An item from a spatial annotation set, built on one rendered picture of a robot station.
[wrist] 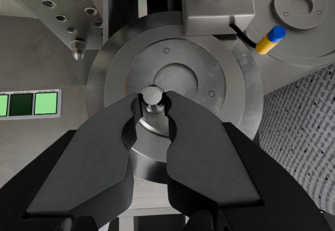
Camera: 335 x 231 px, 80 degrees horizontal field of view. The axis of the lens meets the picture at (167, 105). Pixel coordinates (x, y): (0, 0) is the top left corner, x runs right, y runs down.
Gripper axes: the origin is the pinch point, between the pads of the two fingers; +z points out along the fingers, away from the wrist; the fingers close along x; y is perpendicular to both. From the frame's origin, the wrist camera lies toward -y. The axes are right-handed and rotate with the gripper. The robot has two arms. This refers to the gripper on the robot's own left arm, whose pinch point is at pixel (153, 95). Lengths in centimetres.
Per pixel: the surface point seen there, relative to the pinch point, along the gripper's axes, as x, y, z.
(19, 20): -140, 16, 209
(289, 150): 19.0, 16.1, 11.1
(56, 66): -106, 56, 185
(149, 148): -0.6, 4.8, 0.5
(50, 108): -27.4, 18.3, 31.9
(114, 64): -3.3, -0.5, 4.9
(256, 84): 8.4, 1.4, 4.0
